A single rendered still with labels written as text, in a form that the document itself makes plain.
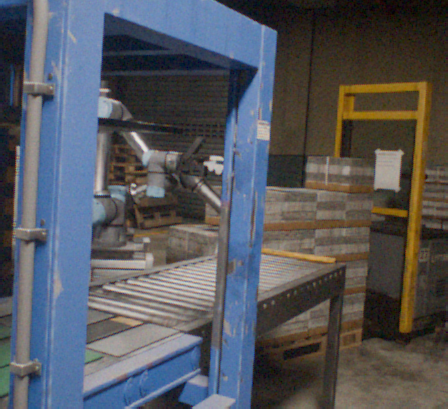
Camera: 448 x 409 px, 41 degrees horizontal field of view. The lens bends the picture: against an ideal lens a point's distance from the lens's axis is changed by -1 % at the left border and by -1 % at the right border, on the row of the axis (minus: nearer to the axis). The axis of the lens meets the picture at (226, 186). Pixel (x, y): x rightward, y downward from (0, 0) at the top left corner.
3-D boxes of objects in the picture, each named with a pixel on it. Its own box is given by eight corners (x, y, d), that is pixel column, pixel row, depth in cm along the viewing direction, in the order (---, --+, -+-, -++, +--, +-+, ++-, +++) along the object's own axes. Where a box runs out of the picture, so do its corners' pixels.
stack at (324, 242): (158, 366, 351) (166, 225, 347) (292, 336, 429) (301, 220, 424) (200, 388, 322) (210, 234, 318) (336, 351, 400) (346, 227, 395)
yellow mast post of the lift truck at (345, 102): (322, 308, 477) (339, 85, 468) (329, 307, 483) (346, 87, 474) (331, 311, 470) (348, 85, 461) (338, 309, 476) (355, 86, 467)
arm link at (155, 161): (148, 170, 256) (149, 150, 255) (172, 172, 253) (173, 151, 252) (140, 170, 248) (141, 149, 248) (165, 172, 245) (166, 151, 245)
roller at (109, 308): (66, 306, 188) (67, 291, 188) (194, 337, 166) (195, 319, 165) (55, 309, 184) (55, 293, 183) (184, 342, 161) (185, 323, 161)
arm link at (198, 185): (186, 159, 308) (255, 227, 303) (191, 159, 319) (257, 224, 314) (170, 176, 310) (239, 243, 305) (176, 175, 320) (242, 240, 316)
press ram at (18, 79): (14, 115, 139) (18, 56, 138) (36, 116, 135) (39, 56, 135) (-10, 112, 133) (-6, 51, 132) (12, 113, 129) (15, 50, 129)
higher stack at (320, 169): (292, 336, 428) (305, 155, 421) (319, 330, 448) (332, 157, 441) (335, 352, 399) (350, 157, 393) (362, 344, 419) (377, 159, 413)
